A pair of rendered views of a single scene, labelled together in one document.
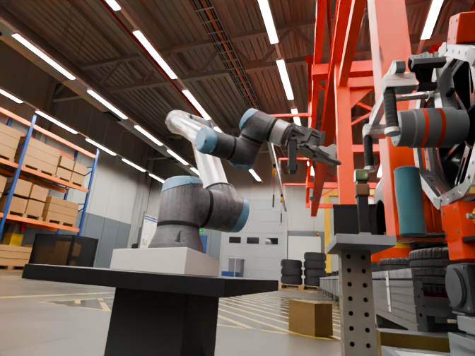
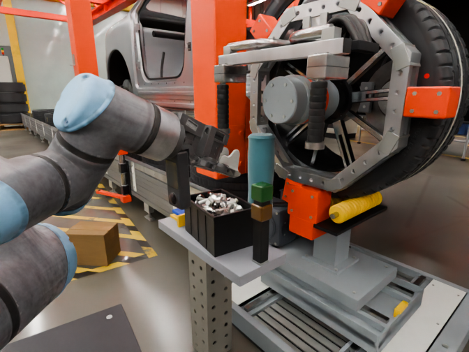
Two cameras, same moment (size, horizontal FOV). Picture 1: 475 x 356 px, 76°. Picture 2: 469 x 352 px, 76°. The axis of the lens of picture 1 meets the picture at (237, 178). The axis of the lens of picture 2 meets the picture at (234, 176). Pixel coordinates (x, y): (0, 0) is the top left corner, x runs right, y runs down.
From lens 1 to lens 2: 82 cm
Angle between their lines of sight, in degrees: 62
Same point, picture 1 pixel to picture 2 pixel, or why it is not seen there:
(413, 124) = (305, 107)
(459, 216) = (316, 206)
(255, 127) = (114, 137)
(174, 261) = not seen: outside the picture
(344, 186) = (80, 36)
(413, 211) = not seen: hidden behind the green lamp
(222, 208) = (37, 299)
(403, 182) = (264, 157)
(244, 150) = (86, 186)
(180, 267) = not seen: outside the picture
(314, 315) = (105, 246)
